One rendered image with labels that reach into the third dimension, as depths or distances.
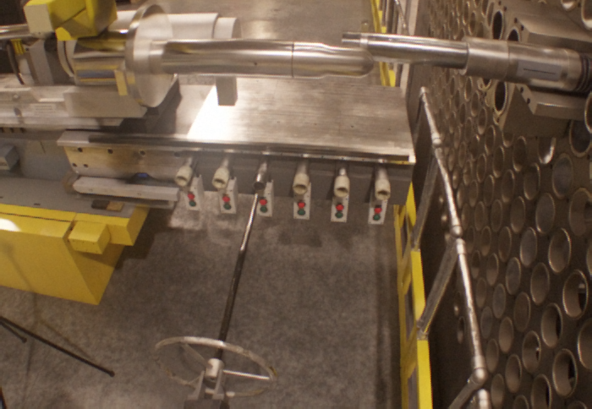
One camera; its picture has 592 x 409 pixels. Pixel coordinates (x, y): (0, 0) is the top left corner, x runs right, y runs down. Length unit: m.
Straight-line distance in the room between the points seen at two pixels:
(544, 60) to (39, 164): 2.62
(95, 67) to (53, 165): 1.01
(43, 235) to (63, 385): 0.80
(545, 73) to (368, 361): 1.62
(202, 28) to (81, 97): 0.64
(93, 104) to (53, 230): 0.70
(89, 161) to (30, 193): 0.48
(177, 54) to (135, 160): 0.79
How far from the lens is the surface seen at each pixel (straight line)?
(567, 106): 2.12
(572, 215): 2.48
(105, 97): 2.06
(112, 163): 2.35
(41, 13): 1.54
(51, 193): 2.64
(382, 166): 1.98
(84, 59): 1.76
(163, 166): 2.23
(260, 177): 1.89
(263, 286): 2.61
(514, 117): 2.41
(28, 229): 2.49
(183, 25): 1.95
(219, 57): 1.59
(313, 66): 1.54
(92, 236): 2.26
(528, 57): 2.02
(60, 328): 2.76
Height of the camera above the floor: 2.10
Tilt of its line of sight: 41 degrees down
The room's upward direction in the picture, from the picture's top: straight up
